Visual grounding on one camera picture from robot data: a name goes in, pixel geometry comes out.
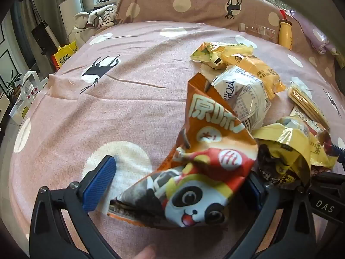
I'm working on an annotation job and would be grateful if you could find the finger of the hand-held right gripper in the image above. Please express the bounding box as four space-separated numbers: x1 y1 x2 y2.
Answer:
307 185 345 219
331 142 345 172

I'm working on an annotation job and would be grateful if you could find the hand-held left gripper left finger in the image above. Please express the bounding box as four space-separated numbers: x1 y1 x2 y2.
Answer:
29 155 122 259

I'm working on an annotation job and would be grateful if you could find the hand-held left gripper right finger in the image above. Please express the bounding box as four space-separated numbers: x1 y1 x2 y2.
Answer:
229 174 317 259

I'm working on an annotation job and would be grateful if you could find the yellow-brown snack packet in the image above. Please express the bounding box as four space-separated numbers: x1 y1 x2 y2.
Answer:
252 116 337 189

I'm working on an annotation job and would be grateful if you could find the orange panda snack bag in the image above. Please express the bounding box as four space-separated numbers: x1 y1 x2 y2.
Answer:
107 73 259 228

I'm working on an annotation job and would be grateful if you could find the person's left hand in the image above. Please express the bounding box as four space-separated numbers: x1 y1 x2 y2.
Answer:
132 243 157 259

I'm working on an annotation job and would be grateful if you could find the clear cracker packet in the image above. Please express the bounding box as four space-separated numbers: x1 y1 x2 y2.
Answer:
287 85 331 130

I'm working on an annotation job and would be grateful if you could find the pink polka dot bedsheet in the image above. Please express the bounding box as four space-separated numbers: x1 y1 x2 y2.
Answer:
8 22 345 259

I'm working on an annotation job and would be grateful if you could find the white snack packet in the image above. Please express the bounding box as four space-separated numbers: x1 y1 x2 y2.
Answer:
211 65 272 130

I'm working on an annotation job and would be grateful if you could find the orange-yellow snack packet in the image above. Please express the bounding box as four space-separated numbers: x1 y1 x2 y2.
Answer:
221 54 286 93

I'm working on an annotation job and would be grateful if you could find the white tote bag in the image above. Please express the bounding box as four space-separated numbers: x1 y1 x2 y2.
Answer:
9 71 49 126

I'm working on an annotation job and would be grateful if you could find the purple cloth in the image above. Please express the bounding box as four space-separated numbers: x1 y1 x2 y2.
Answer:
292 11 343 57

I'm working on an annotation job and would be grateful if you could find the potted plant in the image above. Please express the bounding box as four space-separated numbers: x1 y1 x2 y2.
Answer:
5 70 23 100

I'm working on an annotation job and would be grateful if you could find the yellow carton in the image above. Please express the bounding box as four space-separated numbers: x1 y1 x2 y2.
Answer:
51 41 79 72

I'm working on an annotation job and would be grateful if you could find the yellow bottle with red cap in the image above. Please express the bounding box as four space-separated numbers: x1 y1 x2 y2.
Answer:
278 9 294 50

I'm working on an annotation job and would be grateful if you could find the clear plastic bottle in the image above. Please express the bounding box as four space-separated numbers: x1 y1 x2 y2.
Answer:
238 23 278 42

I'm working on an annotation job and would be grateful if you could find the yellow-green snack packet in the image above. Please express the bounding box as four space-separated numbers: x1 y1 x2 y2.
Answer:
190 42 227 69

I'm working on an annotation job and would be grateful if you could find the black stick vacuum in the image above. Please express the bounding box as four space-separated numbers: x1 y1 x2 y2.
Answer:
20 0 61 60

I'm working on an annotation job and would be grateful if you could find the white clothing pile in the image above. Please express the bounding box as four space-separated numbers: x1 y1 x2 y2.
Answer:
67 4 118 46

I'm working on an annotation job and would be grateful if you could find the white paper roll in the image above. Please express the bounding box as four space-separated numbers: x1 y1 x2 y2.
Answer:
59 0 83 29

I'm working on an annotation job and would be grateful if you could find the brown dotted cushion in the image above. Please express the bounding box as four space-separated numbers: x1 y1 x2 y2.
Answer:
116 0 297 46

